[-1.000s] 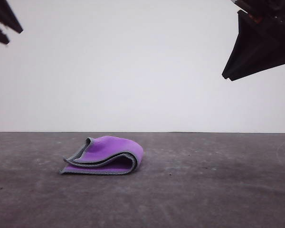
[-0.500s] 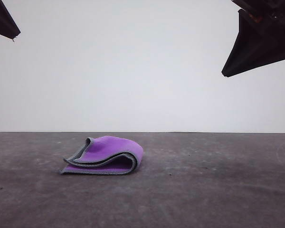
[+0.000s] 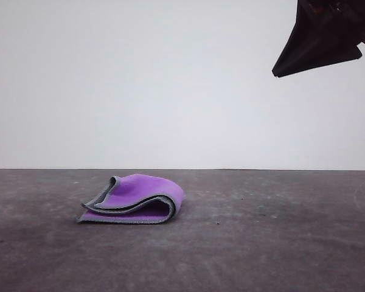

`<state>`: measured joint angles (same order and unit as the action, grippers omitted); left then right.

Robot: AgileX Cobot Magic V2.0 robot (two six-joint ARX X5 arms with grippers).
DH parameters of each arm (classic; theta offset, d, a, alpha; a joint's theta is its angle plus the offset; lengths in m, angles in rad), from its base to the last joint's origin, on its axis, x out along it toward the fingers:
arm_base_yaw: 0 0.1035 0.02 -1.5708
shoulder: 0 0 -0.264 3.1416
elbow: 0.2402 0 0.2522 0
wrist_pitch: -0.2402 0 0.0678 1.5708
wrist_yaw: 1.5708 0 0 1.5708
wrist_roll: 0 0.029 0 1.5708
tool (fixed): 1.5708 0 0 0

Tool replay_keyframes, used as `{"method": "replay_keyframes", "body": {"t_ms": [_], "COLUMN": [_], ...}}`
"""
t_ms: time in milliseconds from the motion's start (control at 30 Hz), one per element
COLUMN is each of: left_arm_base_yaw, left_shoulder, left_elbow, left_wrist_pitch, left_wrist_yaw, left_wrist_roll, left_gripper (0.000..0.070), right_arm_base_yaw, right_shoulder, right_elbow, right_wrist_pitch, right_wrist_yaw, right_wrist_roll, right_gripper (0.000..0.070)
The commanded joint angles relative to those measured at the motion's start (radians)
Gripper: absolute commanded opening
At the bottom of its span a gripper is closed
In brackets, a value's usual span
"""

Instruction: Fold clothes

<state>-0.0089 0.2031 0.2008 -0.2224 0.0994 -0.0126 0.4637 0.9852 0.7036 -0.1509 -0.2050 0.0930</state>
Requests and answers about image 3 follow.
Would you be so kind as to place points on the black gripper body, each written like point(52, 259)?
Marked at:
point(349, 18)

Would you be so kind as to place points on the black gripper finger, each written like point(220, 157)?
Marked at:
point(301, 36)
point(328, 51)

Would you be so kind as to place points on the grey table cloth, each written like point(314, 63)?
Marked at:
point(79, 258)

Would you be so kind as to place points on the purple towel with grey hem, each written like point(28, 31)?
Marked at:
point(146, 188)

